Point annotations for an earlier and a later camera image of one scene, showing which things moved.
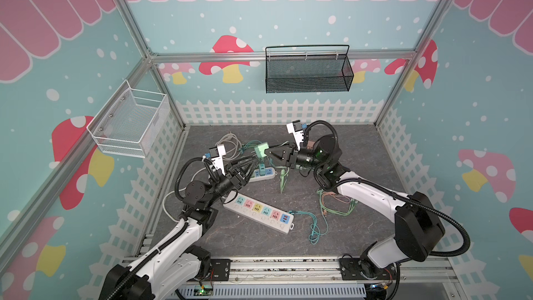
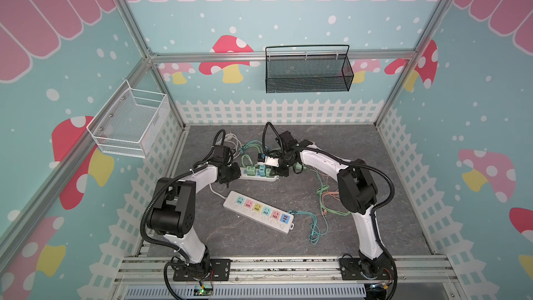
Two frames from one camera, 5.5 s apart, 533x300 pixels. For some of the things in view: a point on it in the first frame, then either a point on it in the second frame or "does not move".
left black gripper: [238, 179] → [234, 165]
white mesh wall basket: [129, 121] does not move
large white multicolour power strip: [259, 212] does not move
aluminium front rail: [321, 276] does not move
